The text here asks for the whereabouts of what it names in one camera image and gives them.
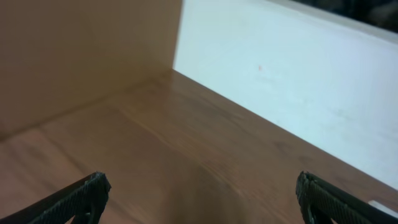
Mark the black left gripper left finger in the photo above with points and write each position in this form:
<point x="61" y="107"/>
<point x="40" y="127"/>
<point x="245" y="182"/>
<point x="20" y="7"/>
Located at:
<point x="81" y="202"/>

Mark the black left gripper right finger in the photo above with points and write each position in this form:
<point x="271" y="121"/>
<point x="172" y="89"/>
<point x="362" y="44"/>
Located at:
<point x="323" y="203"/>

